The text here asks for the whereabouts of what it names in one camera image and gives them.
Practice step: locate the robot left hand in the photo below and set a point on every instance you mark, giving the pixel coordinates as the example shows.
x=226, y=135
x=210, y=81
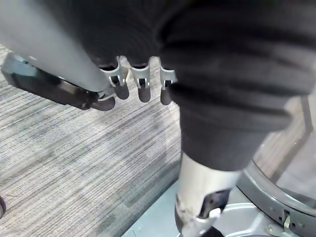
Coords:
x=222, y=61

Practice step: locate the round glass washing machine door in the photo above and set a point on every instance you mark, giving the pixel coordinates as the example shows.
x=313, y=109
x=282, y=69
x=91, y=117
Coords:
x=269, y=197

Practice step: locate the robot dark left foot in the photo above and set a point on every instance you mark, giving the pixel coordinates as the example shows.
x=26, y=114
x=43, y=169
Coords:
x=49, y=86

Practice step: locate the dark rounded object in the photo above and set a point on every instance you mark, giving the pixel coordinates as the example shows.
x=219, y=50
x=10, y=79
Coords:
x=2, y=206

